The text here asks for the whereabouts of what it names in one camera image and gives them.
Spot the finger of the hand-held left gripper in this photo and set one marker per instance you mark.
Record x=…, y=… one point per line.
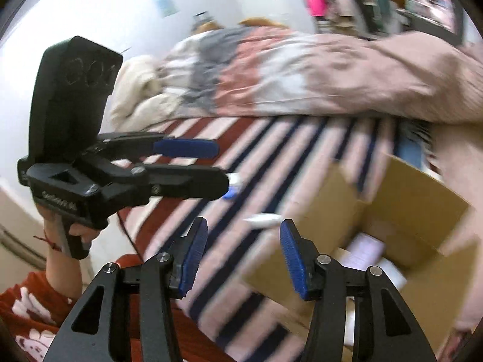
x=181, y=186
x=185, y=147

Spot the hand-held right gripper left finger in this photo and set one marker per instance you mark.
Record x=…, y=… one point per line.
x=196, y=256

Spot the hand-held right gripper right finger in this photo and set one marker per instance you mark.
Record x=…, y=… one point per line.
x=294, y=260

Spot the white charging case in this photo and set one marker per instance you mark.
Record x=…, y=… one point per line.
x=262, y=220

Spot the white and blue lens case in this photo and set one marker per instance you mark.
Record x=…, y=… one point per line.
x=232, y=181

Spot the purple paper box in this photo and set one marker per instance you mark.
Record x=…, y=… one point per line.
x=364, y=250

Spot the white rectangular case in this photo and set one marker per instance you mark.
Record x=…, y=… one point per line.
x=390, y=273

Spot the brown cardboard box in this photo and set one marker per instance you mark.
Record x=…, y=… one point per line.
x=415, y=196

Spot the person's left forearm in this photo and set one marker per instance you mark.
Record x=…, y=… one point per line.
x=62, y=275

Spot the person's left hand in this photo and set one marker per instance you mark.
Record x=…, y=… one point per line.
x=51, y=230

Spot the beige quilt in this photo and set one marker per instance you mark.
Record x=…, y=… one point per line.
x=151, y=109

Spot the cream fleece blanket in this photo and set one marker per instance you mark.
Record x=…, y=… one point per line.
x=136, y=75

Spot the striped plush blanket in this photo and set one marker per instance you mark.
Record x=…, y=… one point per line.
x=264, y=139

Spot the pink grey striped duvet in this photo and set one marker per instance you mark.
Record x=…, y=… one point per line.
x=339, y=79

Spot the red patterned pajama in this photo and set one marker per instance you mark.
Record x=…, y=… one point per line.
x=22, y=301

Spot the pink gift bag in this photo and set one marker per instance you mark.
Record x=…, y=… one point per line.
x=316, y=2

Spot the beige paper bag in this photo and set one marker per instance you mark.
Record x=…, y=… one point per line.
x=342, y=4

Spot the grey bookshelf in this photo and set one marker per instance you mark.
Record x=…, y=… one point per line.
x=434, y=7

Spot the blue wall poster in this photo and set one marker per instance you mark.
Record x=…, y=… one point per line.
x=163, y=4

